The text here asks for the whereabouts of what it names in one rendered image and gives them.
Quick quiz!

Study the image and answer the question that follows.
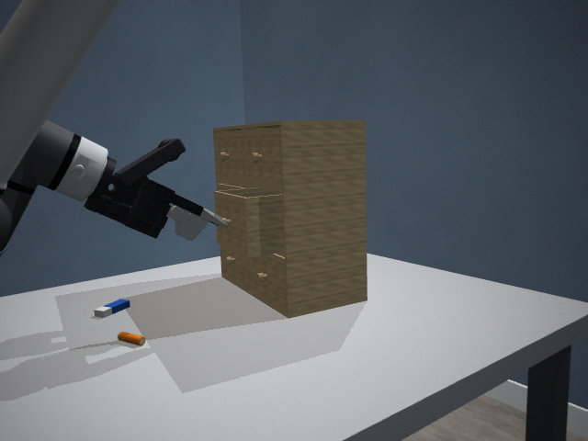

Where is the brown wooden drawer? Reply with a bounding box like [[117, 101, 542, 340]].
[[214, 187, 285, 257], [243, 128, 282, 188], [221, 245, 250, 291], [250, 254, 287, 314], [215, 131, 244, 183], [218, 183, 244, 191]]

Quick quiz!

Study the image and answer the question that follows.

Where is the brown wooden chest of drawers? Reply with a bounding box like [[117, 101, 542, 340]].
[[213, 119, 368, 318]]

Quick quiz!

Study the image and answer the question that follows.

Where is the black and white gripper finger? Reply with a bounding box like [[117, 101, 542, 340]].
[[156, 187, 229, 241], [166, 203, 190, 236]]

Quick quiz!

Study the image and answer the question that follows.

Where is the blue and white eraser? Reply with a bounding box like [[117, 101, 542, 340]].
[[94, 300, 130, 318]]

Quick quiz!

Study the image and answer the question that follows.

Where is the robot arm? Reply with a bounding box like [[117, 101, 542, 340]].
[[0, 0, 186, 257]]

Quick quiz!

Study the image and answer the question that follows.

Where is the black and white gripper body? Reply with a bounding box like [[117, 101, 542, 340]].
[[84, 157, 175, 239]]

